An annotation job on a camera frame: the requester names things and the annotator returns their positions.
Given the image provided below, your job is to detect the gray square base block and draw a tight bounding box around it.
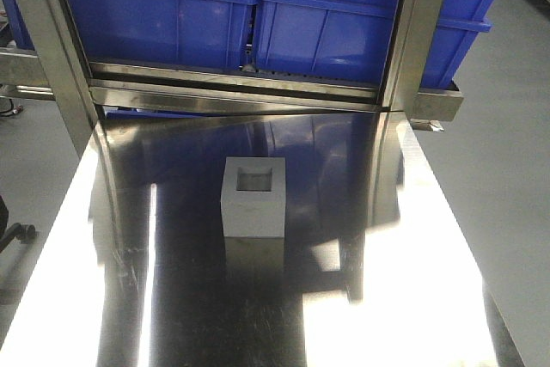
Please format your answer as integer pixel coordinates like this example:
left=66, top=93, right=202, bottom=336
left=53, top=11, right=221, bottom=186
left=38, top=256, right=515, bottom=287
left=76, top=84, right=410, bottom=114
left=220, top=156, right=286, bottom=238

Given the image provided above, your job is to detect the blue bin with clothes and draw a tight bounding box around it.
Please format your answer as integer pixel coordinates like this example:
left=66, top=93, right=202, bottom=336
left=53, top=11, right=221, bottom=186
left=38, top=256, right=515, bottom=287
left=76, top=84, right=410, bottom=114
left=68, top=0, right=257, bottom=70

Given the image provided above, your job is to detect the stainless steel rack frame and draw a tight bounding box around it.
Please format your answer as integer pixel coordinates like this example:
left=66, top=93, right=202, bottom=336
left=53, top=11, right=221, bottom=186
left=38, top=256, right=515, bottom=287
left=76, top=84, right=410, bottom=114
left=1, top=0, right=462, bottom=154

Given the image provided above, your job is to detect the blue plastic bin right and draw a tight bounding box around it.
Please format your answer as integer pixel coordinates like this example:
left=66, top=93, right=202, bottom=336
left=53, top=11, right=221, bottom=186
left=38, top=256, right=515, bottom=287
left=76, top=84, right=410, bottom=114
left=253, top=0, right=492, bottom=89

